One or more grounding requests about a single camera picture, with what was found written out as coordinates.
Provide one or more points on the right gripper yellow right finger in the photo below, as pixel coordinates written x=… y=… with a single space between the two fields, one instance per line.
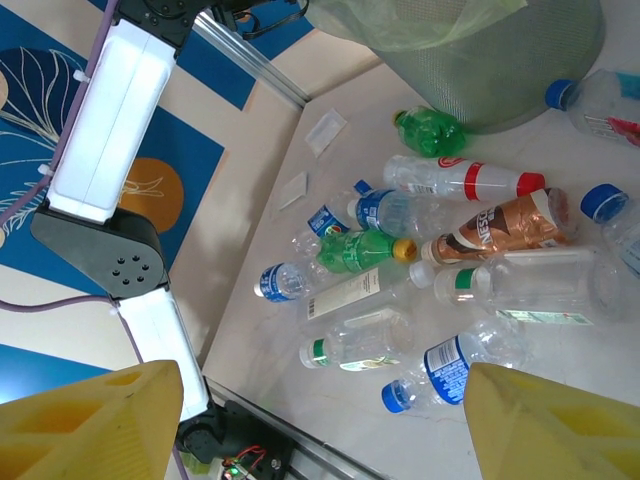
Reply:
x=550 y=440

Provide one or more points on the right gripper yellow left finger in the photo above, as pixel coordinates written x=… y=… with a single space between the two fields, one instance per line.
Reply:
x=75 y=440

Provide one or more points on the clear bottle blue cap label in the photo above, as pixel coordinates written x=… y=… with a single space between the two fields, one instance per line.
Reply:
x=440 y=367

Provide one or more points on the large clear bottle green band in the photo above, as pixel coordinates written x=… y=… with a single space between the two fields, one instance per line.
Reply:
x=530 y=285

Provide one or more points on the small clear bottle green band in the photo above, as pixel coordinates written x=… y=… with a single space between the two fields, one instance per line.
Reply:
x=360 y=345

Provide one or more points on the small bottle blue cap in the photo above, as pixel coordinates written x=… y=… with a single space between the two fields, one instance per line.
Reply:
x=325 y=222

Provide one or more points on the clear bottle white label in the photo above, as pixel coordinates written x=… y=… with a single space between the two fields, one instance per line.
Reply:
x=350 y=295

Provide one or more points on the clear bottle dark blue label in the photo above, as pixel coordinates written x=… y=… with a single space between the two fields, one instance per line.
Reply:
x=400 y=212

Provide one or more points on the green bottle yellow cap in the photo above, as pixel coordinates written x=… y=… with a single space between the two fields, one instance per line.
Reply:
x=360 y=250

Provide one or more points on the white bottle red cap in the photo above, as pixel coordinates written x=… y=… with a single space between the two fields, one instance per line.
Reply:
x=450 y=177

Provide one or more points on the blue cap bottle red label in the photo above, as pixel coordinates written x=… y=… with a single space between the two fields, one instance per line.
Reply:
x=600 y=110

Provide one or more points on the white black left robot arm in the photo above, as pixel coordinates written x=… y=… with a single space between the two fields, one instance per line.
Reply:
x=110 y=125

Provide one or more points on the green translucent bin liner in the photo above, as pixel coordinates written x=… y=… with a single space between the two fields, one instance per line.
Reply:
x=380 y=25

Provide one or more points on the grey mesh waste bin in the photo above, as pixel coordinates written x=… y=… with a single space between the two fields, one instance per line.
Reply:
x=525 y=85

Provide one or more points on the clear plastic bag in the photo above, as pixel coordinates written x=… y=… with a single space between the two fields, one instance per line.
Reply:
x=325 y=132
x=295 y=190

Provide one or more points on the crushed green plastic bottle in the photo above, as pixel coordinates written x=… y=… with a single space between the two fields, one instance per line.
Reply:
x=432 y=132

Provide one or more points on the aluminium frame post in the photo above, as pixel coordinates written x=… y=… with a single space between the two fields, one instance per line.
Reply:
x=250 y=62

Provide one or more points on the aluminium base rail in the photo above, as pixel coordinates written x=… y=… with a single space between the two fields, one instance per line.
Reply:
x=330 y=462

